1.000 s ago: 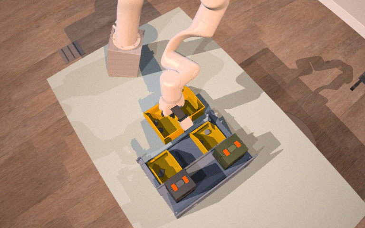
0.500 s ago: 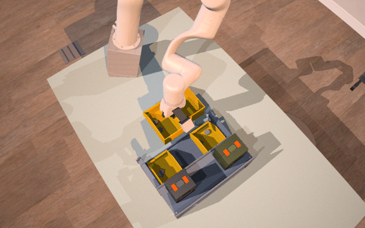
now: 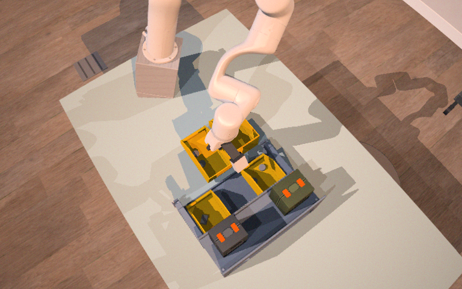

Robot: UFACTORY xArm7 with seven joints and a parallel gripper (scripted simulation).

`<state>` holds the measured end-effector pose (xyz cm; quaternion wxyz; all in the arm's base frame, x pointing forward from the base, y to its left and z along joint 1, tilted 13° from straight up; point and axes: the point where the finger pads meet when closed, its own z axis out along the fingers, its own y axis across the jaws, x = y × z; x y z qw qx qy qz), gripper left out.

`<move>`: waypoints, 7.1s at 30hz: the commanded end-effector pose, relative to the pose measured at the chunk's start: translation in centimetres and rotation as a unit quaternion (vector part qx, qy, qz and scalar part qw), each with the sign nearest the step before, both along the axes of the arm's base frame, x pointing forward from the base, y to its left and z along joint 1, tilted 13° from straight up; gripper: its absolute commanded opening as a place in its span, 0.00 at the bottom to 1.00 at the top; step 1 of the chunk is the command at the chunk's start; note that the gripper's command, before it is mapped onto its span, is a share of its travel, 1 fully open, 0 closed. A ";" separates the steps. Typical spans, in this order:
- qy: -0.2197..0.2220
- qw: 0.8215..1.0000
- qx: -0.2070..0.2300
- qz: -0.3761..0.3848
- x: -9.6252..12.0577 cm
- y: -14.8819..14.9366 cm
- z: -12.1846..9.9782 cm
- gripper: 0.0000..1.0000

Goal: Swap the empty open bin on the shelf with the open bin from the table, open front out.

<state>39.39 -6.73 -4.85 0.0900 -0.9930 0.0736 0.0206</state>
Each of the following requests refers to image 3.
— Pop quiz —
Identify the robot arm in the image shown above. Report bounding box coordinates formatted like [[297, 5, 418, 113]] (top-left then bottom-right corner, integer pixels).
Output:
[[143, 0, 294, 173]]

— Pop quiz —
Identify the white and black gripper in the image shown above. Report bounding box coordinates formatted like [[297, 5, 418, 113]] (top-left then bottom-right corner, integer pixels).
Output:
[[205, 129, 226, 152]]

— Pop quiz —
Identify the dark grey tool case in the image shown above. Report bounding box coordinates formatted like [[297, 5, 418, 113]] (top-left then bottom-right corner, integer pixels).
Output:
[[208, 213, 248, 258]]

